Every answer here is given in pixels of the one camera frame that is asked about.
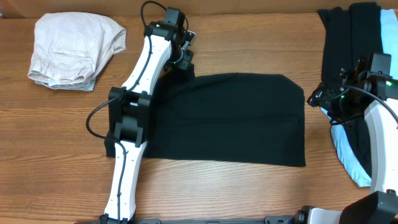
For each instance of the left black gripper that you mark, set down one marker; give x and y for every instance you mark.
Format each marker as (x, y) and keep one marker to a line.
(186, 59)

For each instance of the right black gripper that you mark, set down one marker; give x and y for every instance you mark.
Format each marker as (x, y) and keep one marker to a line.
(319, 97)

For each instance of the black t-shirt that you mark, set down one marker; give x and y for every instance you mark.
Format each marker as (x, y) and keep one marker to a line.
(234, 117)

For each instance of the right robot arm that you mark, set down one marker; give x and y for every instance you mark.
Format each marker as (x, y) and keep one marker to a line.
(368, 91)

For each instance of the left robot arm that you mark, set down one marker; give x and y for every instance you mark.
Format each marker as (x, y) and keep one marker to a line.
(166, 45)

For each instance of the black knit garment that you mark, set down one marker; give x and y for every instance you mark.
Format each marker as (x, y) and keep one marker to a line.
(351, 34)

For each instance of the grey folded garment under trousers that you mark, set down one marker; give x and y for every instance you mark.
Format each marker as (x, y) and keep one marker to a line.
(88, 85)

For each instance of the light blue garment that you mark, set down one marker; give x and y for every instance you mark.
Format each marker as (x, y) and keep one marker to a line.
(388, 21)

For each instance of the beige folded trousers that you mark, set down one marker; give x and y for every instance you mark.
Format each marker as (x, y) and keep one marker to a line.
(73, 47)

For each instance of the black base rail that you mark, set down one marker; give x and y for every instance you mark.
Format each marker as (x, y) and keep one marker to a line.
(211, 221)

